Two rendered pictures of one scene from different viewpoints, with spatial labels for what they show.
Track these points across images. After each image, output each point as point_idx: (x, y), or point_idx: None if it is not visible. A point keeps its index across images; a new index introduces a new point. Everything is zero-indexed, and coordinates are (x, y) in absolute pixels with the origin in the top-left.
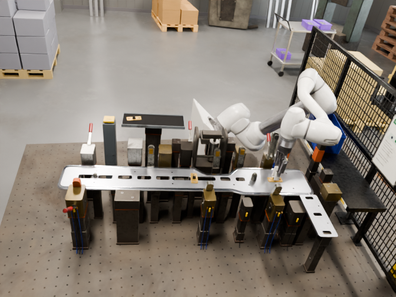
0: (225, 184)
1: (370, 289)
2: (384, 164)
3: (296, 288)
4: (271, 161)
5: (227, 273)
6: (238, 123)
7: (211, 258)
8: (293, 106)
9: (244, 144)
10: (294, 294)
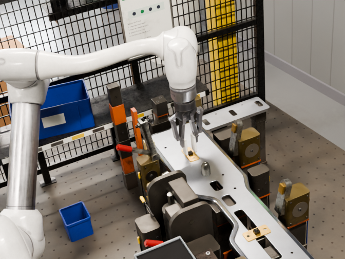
0: (241, 196)
1: (250, 121)
2: None
3: (295, 166)
4: None
5: (326, 223)
6: (24, 237)
7: (317, 244)
8: (26, 123)
9: (39, 256)
10: (305, 166)
